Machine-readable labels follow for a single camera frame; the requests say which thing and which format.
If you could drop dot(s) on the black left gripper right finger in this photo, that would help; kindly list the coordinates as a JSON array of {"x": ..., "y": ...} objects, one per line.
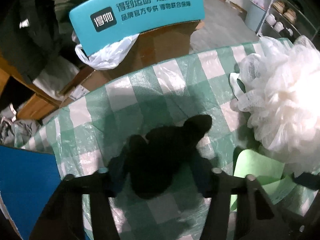
[{"x": 256, "y": 216}]

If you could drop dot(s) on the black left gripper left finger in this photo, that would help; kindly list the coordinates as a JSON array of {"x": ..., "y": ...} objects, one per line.
[{"x": 63, "y": 215}]

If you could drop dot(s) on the light green cloth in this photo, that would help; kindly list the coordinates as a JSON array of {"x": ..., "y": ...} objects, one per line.
[{"x": 267, "y": 171}]

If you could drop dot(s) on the white mesh bath pouf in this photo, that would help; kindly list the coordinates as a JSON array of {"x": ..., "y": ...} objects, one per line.
[{"x": 280, "y": 90}]

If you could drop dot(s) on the black sock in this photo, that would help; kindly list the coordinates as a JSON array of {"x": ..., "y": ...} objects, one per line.
[{"x": 156, "y": 158}]

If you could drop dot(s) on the blue-edged cardboard box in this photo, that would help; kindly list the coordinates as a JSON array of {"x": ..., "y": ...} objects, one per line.
[{"x": 28, "y": 179}]

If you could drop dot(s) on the green white checkered tablecloth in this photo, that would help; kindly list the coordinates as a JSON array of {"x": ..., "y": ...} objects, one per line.
[{"x": 86, "y": 134}]

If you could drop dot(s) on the wooden louvered cabinet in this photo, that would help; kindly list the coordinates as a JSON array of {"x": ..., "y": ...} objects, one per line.
[{"x": 28, "y": 101}]

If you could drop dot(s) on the metal shoe rack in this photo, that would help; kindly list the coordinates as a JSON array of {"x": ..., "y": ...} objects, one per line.
[{"x": 291, "y": 19}]

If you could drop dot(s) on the white plastic bag in box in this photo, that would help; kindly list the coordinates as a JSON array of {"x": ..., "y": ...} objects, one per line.
[{"x": 107, "y": 58}]

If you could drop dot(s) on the light blue trash bin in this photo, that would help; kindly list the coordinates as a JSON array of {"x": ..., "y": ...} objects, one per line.
[{"x": 254, "y": 17}]

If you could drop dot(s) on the dark hanging jackets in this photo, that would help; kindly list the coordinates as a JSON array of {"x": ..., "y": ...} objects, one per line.
[{"x": 35, "y": 32}]

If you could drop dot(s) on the teal printed cardboard box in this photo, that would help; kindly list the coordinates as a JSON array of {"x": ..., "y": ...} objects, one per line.
[{"x": 98, "y": 23}]

